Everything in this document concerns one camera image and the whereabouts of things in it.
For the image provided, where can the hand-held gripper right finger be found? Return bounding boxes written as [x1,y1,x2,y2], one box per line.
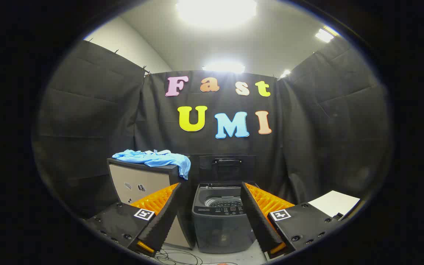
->
[240,182,345,259]

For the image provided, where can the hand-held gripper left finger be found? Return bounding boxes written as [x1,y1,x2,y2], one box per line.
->
[83,182,182,257]

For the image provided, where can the dark grey washing machine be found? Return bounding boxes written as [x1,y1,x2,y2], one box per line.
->
[191,182,260,254]

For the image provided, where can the black washing machine lid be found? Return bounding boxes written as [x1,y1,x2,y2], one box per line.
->
[197,155,257,185]

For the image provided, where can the light blue polo shirt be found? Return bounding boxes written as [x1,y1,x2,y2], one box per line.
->
[112,149,191,180]

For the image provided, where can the grey cabinet with dark top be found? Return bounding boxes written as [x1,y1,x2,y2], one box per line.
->
[107,158,196,250]

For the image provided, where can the white flat board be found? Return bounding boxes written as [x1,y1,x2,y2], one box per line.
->
[308,190,360,218]

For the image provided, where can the black backdrop cloth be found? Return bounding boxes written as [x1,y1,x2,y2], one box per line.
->
[32,37,393,221]

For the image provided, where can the round ceiling light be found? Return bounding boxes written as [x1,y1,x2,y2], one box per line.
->
[202,61,245,74]

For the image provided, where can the rectangular ceiling light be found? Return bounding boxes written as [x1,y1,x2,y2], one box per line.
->
[315,28,336,43]

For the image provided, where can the large ceiling light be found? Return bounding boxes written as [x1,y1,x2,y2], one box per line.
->
[175,0,258,28]

